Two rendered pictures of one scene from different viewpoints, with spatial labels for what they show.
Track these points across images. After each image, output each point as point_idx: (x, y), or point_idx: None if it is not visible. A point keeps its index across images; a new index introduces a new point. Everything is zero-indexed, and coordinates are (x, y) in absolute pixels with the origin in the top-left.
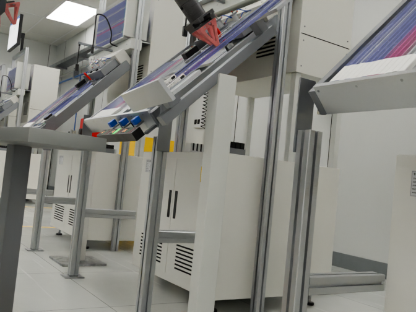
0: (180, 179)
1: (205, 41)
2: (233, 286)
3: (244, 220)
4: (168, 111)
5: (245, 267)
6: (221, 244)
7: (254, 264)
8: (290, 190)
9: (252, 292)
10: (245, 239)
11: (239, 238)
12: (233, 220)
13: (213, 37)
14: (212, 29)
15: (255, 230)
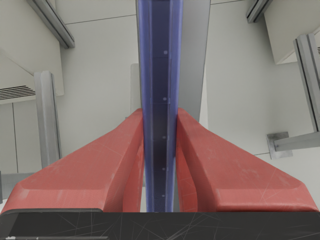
0: None
1: (140, 201)
2: (56, 61)
3: (21, 15)
4: None
5: (47, 38)
6: (39, 66)
7: (45, 24)
8: None
9: (58, 39)
10: (33, 25)
11: (33, 34)
12: (22, 37)
13: (139, 140)
14: (127, 147)
15: (25, 3)
